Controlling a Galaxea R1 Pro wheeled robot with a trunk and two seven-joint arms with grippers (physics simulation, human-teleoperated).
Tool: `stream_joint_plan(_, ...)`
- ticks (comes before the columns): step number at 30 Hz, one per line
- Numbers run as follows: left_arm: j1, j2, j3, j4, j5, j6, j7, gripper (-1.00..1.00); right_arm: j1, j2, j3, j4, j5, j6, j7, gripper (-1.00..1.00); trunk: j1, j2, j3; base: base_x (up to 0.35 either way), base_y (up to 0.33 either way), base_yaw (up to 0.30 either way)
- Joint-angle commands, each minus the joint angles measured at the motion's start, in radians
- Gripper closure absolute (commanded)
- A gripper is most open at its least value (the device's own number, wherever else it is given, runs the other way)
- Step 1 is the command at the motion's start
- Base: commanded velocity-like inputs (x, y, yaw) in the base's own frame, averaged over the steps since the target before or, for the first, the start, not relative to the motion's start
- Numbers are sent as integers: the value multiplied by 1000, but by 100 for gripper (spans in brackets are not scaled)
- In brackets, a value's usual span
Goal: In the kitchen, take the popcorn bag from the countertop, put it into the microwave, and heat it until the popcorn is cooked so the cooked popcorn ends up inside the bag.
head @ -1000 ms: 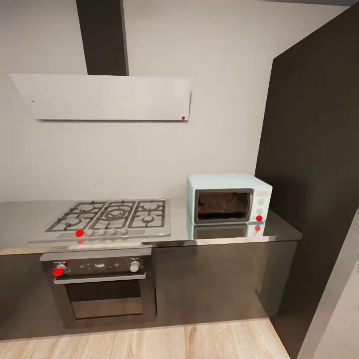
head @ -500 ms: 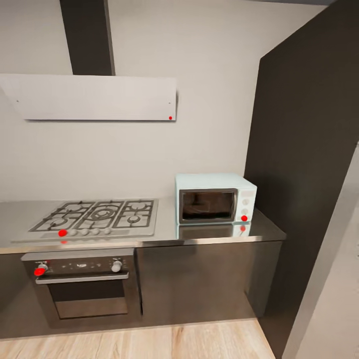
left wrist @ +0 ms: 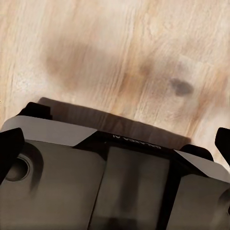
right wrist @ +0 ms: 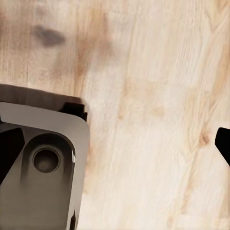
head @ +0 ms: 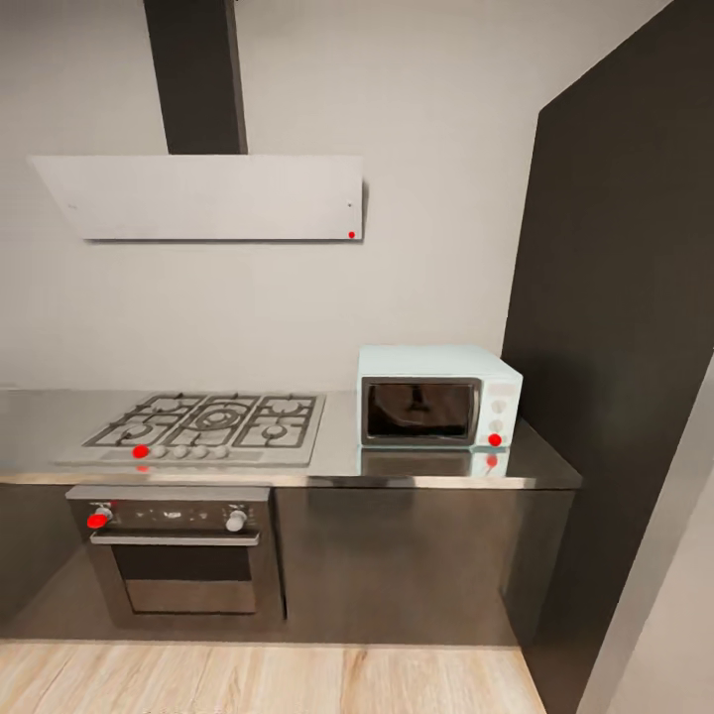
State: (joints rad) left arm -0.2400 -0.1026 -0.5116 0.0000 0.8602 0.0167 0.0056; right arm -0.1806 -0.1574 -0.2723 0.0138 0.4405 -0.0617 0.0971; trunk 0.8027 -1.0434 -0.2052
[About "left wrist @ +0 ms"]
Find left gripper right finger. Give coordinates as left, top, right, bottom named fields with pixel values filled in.
left=215, top=127, right=230, bottom=166

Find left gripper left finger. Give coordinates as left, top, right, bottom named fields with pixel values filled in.
left=0, top=127, right=25, bottom=185

